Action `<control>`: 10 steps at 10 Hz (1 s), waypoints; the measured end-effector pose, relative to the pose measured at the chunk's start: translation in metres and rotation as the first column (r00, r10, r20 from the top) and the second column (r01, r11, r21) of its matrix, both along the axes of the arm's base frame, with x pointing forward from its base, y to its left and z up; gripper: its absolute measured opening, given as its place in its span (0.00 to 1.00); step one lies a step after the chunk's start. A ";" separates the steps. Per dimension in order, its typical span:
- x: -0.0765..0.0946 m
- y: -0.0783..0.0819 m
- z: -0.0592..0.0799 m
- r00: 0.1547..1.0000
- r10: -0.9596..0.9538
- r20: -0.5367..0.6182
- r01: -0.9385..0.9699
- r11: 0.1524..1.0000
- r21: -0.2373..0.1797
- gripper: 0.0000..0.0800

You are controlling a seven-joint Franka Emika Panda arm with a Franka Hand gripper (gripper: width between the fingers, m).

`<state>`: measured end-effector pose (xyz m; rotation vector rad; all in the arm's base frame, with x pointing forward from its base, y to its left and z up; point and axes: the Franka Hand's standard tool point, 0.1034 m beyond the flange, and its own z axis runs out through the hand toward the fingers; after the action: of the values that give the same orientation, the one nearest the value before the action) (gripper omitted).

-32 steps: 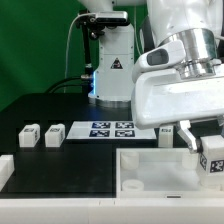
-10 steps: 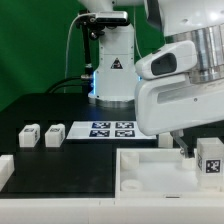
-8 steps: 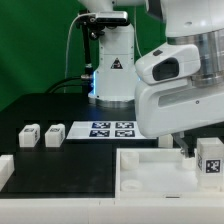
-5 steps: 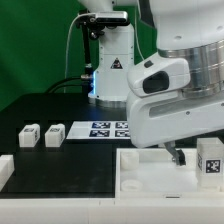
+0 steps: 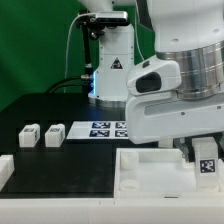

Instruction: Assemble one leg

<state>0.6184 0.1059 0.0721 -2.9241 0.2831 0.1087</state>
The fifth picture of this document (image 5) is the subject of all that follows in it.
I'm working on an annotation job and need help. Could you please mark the black base cables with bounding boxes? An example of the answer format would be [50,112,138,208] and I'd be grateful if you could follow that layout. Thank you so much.
[44,74,94,94]

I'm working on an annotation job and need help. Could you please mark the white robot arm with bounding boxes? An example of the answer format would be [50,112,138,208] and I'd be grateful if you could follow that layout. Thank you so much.
[79,0,224,144]

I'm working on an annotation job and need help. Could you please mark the white fiducial marker board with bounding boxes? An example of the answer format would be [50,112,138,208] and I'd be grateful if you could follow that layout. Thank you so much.
[67,121,128,140]

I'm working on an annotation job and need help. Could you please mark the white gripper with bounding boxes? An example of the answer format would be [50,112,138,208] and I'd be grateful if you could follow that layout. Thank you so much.
[125,56,224,162]

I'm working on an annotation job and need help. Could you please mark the white left obstacle wall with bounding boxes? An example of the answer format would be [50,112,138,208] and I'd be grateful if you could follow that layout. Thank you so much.
[0,155,15,191]

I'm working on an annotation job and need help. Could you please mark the white square tabletop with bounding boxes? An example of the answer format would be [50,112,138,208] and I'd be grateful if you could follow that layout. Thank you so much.
[114,148,224,199]

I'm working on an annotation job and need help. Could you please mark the white camera cable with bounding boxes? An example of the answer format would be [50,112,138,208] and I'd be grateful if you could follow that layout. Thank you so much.
[63,12,92,94]

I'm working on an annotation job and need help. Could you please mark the white obstacle wall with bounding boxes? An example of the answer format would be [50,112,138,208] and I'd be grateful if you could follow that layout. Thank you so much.
[0,155,15,191]
[0,198,224,224]

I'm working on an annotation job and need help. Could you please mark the white front obstacle wall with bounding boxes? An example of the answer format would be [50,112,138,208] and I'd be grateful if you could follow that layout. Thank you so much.
[0,198,224,224]

